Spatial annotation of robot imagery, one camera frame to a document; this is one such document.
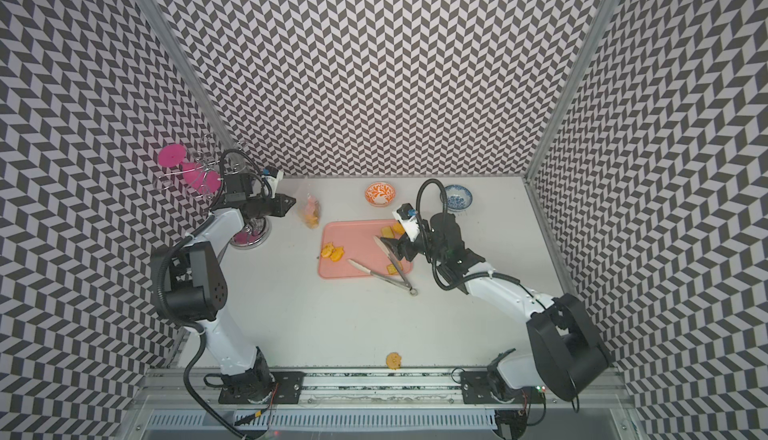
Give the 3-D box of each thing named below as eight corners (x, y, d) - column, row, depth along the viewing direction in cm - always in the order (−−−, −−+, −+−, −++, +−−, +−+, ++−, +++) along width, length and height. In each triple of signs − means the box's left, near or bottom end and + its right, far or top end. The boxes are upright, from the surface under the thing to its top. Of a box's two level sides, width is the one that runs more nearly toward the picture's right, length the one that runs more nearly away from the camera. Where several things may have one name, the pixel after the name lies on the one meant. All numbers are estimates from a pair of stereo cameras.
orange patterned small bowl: (361, 201, 111) (361, 195, 109) (374, 183, 117) (374, 178, 114) (386, 210, 108) (386, 205, 106) (398, 192, 114) (398, 187, 111)
